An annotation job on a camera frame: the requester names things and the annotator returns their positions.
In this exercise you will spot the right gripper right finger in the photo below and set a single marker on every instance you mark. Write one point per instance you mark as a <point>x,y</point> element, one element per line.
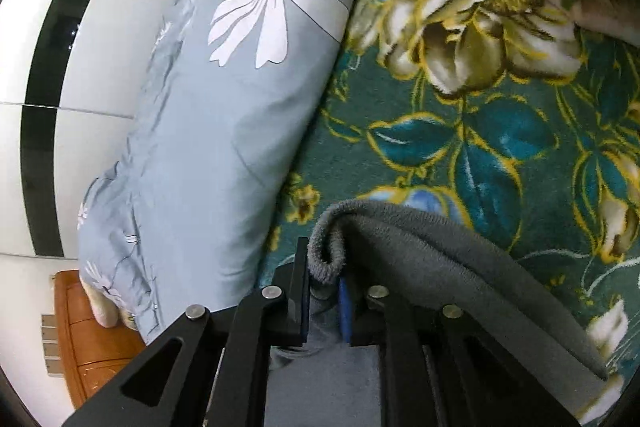
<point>439,367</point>

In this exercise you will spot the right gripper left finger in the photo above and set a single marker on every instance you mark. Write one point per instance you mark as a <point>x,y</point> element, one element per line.
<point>209,368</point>

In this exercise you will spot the grey knit sweater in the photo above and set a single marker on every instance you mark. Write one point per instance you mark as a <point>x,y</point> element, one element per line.
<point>433,262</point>

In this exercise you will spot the orange wooden headboard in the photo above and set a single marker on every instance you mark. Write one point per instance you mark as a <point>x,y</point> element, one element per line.
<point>91,355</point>

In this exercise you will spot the light blue floral duvet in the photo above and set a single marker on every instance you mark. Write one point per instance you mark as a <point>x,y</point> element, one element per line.
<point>182,217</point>

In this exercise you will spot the green floral blanket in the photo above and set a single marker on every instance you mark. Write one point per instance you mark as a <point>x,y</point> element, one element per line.
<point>507,117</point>

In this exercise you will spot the white black wardrobe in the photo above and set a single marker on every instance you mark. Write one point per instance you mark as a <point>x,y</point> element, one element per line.
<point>71,71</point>

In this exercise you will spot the white wall socket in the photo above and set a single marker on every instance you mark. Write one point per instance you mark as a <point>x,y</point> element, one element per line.
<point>51,351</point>

